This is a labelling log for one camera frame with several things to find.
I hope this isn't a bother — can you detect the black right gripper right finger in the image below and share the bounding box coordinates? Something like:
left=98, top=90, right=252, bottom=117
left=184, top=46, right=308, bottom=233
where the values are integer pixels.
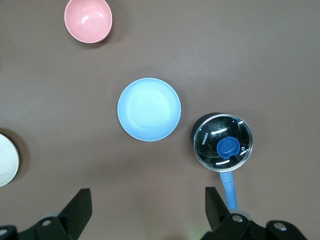
left=202, top=186, right=307, bottom=240

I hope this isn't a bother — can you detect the small pink deep bowl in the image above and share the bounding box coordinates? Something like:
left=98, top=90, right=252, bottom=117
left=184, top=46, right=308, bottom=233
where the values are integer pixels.
left=63, top=0, right=113, bottom=44

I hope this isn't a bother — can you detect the light blue shallow bowl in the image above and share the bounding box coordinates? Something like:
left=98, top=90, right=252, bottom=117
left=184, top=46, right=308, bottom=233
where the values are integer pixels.
left=117, top=77, right=182, bottom=143

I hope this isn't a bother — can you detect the dark pot with blue handle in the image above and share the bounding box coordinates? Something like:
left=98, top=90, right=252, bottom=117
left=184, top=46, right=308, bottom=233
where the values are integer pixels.
left=191, top=112, right=254, bottom=211

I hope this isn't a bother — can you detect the pale green deep bowl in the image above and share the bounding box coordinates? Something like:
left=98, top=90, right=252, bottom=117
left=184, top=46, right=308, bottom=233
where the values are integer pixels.
left=0, top=133, right=20, bottom=188

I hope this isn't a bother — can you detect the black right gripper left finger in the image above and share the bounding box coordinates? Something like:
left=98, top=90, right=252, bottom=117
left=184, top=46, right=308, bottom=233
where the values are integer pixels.
left=0, top=188, right=94, bottom=240

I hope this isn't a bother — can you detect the glass lid with blue knob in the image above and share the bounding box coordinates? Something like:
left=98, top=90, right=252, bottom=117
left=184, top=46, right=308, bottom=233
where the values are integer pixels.
left=194, top=114, right=254, bottom=174

